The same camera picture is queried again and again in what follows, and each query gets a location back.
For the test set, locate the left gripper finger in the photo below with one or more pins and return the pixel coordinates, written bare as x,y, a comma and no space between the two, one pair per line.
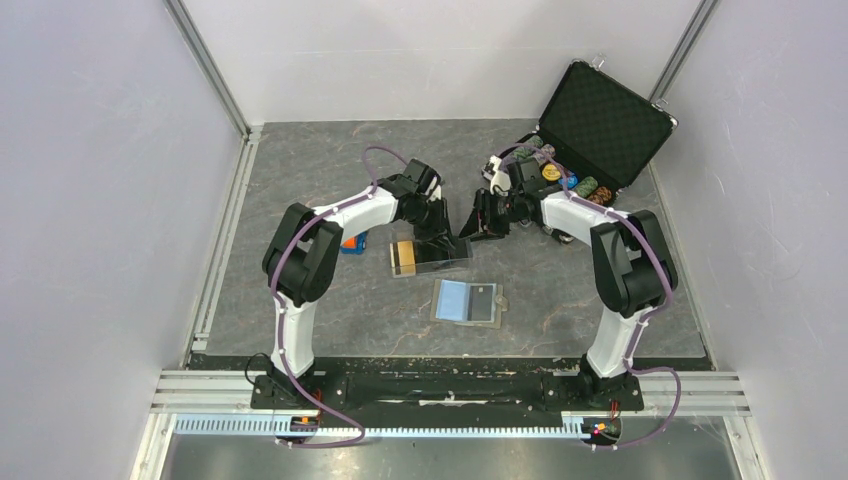
452,247
427,246

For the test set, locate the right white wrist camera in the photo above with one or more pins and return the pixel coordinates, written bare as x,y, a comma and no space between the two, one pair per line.
493,172

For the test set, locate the black poker chip case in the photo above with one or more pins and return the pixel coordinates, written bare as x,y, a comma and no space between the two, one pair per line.
601,129

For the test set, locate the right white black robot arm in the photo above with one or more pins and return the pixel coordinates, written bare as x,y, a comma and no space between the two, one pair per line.
633,270

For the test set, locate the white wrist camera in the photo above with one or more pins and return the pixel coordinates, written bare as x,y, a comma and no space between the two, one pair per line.
493,172
434,191

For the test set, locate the dark credit card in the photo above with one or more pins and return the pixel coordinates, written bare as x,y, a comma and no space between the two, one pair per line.
481,303

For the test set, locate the green poker chip row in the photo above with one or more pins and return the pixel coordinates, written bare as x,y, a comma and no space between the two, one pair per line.
528,148

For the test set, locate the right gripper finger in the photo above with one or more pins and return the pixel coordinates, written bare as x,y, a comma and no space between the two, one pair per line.
487,235
475,226

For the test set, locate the aluminium frame rail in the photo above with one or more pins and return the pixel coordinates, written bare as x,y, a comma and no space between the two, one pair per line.
191,133

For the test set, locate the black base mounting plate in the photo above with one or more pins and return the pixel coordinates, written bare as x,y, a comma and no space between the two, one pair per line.
385,392

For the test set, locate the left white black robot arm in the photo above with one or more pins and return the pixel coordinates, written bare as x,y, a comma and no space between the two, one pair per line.
301,259

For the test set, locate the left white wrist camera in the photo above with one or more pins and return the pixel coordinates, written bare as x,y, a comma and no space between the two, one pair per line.
434,191

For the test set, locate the orange blue small object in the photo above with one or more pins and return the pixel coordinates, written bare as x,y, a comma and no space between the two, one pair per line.
355,245

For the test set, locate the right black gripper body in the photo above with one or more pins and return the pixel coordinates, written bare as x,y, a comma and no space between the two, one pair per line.
500,212

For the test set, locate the blue dealer chip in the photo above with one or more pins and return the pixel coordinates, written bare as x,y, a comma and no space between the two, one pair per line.
569,181

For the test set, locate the yellow dealer chip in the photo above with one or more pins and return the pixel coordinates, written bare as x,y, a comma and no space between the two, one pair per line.
551,173

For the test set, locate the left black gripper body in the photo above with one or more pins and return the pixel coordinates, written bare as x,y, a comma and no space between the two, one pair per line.
429,219

